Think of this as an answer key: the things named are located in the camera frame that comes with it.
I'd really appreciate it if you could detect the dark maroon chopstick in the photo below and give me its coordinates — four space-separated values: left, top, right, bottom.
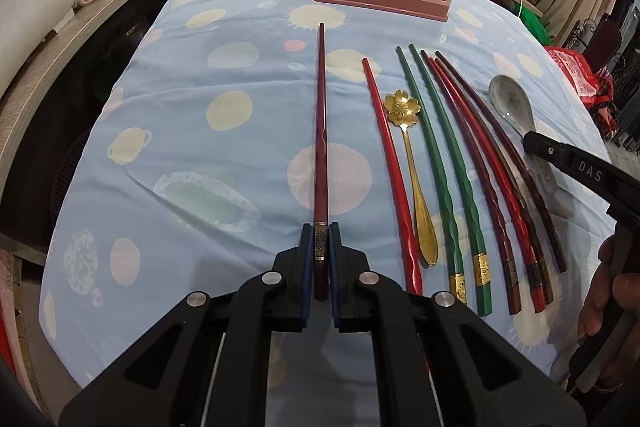
420 48 523 316
314 23 329 301
435 51 567 273

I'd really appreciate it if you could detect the person's right hand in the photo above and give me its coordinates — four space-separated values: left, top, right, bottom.
577 236 640 389

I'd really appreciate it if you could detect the red chopstick left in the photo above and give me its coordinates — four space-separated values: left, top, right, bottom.
361 57 423 296

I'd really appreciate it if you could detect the red plastic bag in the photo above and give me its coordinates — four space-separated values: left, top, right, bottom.
546 46 615 118

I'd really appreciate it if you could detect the brown chopstick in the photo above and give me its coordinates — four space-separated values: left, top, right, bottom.
432 56 556 306

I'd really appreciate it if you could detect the green chopstick left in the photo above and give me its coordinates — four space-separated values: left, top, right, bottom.
396 46 466 303

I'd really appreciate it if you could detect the green chopstick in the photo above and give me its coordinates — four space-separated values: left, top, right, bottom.
396 46 466 303
409 43 492 317

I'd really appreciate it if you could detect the bright red chopstick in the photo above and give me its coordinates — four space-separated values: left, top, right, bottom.
420 51 548 314

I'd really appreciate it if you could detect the gold flower spoon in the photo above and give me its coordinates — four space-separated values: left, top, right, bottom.
383 90 439 267

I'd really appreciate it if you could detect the green chopstick right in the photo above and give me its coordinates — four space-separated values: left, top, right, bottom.
409 43 492 317

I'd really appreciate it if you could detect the dark metal chair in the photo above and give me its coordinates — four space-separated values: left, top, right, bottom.
563 18 622 72

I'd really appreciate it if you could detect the blue planet pattern tablecloth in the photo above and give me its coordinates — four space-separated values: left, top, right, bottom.
40 0 606 385

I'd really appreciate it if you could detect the green plastic bag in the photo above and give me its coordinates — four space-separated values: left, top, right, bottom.
511 2 552 46

